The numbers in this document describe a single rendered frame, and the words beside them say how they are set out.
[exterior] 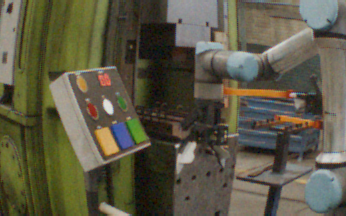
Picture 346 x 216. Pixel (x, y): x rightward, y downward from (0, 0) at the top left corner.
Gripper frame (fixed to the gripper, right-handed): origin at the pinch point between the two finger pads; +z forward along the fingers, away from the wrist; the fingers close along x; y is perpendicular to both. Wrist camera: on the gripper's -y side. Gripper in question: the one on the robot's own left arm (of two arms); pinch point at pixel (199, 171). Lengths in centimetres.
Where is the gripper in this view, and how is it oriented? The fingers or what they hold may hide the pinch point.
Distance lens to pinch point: 133.1
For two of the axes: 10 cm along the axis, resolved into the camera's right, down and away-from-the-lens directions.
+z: -0.4, 9.9, 1.3
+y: 4.9, 1.3, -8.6
